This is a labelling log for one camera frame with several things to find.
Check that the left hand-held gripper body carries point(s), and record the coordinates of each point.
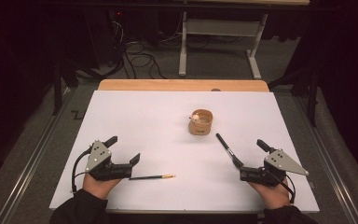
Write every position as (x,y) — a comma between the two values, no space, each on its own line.
(98,155)

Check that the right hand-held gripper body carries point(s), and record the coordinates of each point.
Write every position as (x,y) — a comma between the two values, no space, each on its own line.
(279,161)

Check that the thin black gold-tipped pen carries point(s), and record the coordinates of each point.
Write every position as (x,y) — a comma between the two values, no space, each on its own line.
(149,177)

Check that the tan wooden pen holder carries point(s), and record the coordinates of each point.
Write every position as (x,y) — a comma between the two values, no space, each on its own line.
(200,126)

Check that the person's left hand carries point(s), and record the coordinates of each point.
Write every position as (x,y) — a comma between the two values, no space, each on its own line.
(98,187)

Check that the person's right hand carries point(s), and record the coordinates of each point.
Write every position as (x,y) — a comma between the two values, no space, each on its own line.
(275,196)

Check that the white board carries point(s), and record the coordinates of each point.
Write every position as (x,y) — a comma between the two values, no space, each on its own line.
(155,124)

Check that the black metal stand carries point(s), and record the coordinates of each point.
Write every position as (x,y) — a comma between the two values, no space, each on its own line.
(313,93)
(57,87)

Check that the wooden table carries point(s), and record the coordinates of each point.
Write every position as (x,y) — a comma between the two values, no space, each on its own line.
(180,85)

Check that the metal floor rail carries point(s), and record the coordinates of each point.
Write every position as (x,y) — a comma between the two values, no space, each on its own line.
(332,174)
(28,174)

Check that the white desk frame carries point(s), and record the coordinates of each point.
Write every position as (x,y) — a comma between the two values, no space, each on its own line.
(220,27)

